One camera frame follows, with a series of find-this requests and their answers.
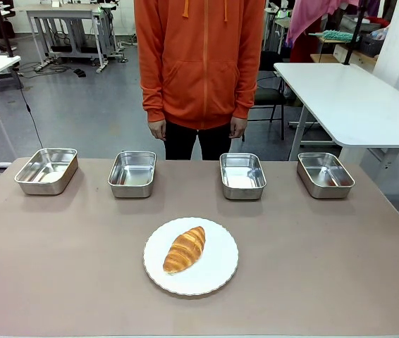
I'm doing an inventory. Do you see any rectangular steel container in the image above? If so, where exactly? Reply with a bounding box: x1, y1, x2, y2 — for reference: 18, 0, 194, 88
296, 151, 356, 200
13, 147, 79, 196
107, 151, 157, 199
219, 152, 267, 201

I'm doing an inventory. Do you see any person's left hand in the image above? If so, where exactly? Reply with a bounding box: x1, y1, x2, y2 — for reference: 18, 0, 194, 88
229, 115, 248, 139

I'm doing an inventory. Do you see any person's right hand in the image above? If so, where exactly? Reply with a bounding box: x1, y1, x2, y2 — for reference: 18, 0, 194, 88
148, 119, 167, 142

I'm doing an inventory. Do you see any white side table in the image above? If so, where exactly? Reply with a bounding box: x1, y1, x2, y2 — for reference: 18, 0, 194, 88
273, 61, 399, 184

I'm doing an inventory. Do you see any grey plastic crate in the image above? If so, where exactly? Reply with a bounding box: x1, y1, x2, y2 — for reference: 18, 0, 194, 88
360, 33, 387, 58

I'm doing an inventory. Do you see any teal microfiber duster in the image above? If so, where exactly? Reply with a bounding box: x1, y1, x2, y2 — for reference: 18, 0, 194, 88
308, 29, 361, 44

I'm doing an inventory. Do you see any pink hanging cloth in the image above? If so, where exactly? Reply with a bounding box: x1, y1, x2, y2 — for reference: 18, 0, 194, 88
286, 0, 360, 46

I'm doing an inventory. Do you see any black folding chair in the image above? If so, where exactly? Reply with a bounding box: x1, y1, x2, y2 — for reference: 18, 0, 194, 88
242, 51, 287, 142

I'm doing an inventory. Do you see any person in orange hoodie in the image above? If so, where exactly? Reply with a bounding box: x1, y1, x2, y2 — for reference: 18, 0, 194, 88
133, 0, 266, 161

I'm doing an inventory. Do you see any white scalloped plate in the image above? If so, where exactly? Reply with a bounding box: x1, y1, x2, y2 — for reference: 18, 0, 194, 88
142, 216, 240, 296

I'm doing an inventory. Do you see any golden brown croissant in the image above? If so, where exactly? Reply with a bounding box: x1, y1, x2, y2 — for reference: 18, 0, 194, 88
162, 225, 207, 275

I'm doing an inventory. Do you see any grey workbench with metal legs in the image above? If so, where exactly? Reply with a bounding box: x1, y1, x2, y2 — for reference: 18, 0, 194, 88
13, 3, 119, 74

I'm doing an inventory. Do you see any black camera pole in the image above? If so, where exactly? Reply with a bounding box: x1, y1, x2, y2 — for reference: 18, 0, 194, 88
342, 0, 368, 66

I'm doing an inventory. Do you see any black floor cable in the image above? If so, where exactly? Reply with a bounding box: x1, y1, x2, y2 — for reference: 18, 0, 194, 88
11, 66, 44, 149

